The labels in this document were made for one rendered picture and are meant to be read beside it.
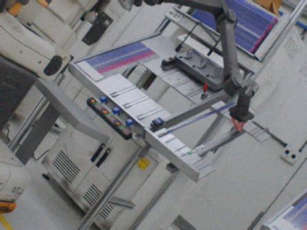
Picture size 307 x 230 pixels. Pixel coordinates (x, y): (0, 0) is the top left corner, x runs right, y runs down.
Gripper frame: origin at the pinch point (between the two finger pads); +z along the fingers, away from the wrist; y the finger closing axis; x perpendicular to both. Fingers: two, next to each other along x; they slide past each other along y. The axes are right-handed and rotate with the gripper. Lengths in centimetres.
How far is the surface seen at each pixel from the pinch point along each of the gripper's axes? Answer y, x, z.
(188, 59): 72, -36, 14
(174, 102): 172, -122, 141
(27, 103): 188, 21, 97
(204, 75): 56, -34, 15
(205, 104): 42, -23, 22
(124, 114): 56, 21, 20
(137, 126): 45, 20, 21
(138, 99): 62, 7, 19
